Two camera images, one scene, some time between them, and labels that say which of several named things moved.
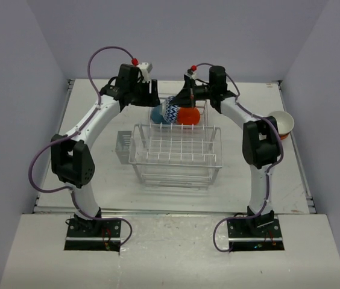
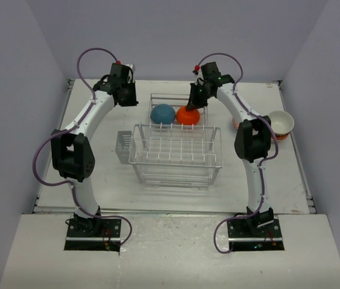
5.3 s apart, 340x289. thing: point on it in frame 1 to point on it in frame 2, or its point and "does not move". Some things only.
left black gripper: [150, 99] to [132, 101]
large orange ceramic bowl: [284, 136] does not move
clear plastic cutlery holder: [122, 146] does not move
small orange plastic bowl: [188, 116] does not move
